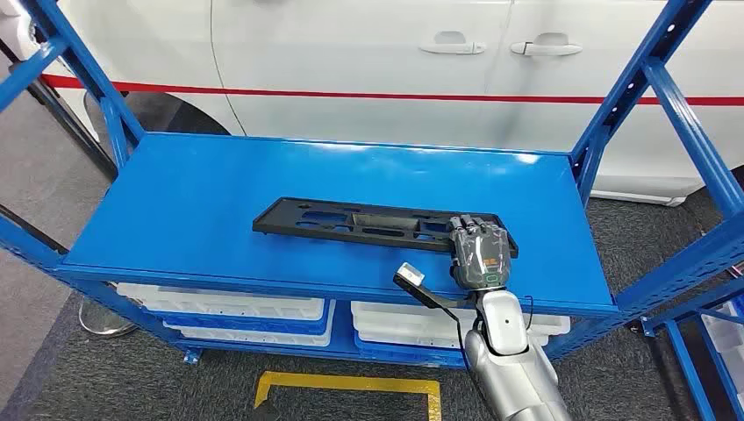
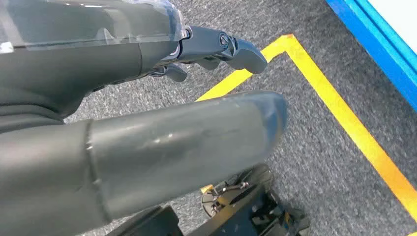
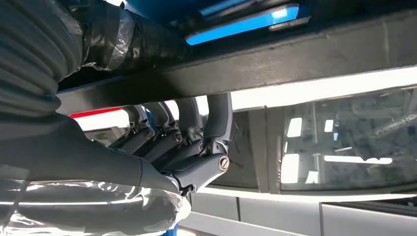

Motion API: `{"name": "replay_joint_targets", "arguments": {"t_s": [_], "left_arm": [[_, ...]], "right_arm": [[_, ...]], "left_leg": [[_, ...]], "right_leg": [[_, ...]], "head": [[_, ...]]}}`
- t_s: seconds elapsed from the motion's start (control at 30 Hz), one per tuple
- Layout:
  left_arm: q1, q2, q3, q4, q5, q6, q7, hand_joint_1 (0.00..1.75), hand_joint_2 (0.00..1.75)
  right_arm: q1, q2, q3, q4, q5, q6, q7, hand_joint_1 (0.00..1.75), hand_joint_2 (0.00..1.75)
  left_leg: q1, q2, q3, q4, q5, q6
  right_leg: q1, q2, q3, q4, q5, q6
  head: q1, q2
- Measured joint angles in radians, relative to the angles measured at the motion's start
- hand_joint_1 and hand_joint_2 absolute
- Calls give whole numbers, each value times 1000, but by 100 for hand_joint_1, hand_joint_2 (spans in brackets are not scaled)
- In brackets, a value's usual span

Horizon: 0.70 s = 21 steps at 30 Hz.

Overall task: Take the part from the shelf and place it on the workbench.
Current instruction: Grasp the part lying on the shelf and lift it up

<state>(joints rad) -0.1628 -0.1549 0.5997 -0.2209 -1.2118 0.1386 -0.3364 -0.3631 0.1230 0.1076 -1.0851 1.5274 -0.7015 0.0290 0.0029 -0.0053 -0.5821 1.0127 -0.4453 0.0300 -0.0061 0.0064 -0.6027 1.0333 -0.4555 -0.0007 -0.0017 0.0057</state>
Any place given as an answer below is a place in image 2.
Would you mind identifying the blue shelf holding black parts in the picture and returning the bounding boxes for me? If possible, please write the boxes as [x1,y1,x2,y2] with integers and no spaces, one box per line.
[326,0,417,112]

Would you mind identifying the yellow floor tape square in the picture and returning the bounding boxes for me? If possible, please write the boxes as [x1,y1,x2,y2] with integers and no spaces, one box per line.
[195,33,417,236]

